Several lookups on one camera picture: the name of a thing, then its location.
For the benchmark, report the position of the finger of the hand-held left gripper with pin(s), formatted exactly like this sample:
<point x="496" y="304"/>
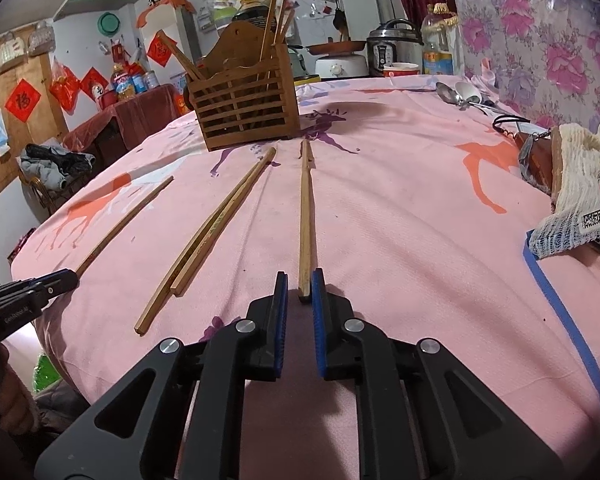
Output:
<point x="60" y="282"/>

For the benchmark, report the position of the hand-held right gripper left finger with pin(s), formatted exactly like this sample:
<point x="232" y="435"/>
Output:
<point x="280" y="330"/>

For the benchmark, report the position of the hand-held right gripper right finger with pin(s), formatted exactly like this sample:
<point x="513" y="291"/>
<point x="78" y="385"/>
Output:
<point x="318" y="330"/>

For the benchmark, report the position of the brown bamboo chopstick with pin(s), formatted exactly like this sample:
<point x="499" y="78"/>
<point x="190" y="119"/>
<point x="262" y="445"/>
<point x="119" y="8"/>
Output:
<point x="125" y="225"/>
<point x="177" y="54"/>
<point x="281" y="22"/>
<point x="271" y="20"/>
<point x="152" y="310"/>
<point x="289" y="25"/>
<point x="191" y="69"/>
<point x="180" y="285"/>
<point x="306" y="220"/>

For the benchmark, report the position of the wooden slatted chopstick holder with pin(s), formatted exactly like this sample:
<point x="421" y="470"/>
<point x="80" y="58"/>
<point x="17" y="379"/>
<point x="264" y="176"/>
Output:
<point x="240" y="110"/>

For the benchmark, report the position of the person's left hand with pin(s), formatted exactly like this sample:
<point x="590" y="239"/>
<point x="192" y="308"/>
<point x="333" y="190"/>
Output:
<point x="15" y="395"/>

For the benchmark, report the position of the red printed box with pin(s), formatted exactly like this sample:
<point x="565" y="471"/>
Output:
<point x="19" y="245"/>

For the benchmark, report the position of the wooden chair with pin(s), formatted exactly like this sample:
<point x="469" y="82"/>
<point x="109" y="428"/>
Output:
<point x="42" y="197"/>

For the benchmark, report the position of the pink printed blanket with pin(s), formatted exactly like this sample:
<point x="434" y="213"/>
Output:
<point x="405" y="260"/>

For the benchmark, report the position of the grey clothes pile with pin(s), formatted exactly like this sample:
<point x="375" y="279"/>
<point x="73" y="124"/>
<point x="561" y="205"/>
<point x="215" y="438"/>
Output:
<point x="55" y="165"/>

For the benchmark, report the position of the red covered cabinet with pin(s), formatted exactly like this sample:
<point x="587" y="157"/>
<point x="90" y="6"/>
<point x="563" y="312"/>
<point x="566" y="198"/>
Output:
<point x="135" y="115"/>

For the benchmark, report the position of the red paper square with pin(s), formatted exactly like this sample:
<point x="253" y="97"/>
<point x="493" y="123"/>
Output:
<point x="23" y="100"/>
<point x="159" y="50"/>
<point x="94" y="84"/>

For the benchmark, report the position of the red plastic bag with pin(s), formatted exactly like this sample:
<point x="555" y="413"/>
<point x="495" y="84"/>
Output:
<point x="65" y="87"/>

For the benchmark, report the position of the yellow oil bottle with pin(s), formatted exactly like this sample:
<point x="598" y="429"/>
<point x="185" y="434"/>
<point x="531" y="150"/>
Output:
<point x="123" y="85"/>

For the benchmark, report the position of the blue can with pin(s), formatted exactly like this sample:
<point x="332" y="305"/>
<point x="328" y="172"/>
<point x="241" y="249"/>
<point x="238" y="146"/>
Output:
<point x="137" y="82"/>

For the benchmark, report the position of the woven hanging bag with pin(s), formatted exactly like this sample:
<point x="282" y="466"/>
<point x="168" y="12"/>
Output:
<point x="10" y="52"/>
<point x="41" y="37"/>

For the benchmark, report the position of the white electric cooker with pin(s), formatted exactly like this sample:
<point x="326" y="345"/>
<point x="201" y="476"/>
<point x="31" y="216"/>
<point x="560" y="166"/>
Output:
<point x="340" y="67"/>

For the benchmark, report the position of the green round plate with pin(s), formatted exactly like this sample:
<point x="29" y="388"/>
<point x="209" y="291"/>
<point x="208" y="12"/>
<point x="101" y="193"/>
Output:
<point x="108" y="23"/>

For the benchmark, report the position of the mint green appliance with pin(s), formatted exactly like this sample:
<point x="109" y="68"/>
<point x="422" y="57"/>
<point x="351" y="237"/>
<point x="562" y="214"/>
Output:
<point x="297" y="62"/>

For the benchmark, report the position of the metal spoon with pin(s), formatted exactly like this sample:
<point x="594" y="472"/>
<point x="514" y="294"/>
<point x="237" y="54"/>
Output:
<point x="446" y="92"/>

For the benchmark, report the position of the red white bowl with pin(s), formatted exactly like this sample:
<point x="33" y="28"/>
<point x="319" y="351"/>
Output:
<point x="401" y="70"/>

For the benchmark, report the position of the brown wooden box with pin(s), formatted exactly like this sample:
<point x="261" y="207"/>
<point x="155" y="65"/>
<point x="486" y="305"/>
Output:
<point x="540" y="165"/>

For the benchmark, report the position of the white refrigerator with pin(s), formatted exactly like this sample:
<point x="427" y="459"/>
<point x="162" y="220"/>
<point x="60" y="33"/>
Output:
<point x="182" y="30"/>

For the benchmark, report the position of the white ceramic spoon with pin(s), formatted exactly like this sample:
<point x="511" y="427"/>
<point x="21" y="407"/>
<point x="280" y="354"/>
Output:
<point x="469" y="91"/>

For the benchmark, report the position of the brown frying pan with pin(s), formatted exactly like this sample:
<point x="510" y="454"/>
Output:
<point x="335" y="47"/>

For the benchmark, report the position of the silver rice cooker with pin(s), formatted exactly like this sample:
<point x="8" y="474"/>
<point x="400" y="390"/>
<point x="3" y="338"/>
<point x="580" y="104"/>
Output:
<point x="395" y="47"/>

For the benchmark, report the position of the orange cloth decoration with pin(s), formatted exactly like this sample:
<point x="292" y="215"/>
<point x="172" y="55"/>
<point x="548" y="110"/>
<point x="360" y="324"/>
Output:
<point x="172" y="5"/>

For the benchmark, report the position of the white mesh cloth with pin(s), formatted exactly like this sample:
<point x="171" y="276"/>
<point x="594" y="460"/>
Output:
<point x="585" y="175"/>

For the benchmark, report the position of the clear plastic oil bottle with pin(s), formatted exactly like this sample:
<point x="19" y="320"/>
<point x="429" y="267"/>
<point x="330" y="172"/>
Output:
<point x="437" y="45"/>

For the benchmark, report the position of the green white hanging bag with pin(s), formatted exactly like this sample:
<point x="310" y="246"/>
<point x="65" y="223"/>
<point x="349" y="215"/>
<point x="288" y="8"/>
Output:
<point x="225" y="7"/>

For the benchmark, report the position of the dark sauce bottle yellow cap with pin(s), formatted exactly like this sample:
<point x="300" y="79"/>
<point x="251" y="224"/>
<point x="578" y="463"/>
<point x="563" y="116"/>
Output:
<point x="250" y="10"/>

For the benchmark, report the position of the blue white wall packet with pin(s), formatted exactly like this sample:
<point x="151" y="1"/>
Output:
<point x="0" y="132"/>

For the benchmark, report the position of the floral wall cloth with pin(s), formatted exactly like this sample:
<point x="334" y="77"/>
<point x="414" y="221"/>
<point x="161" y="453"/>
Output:
<point x="540" y="35"/>

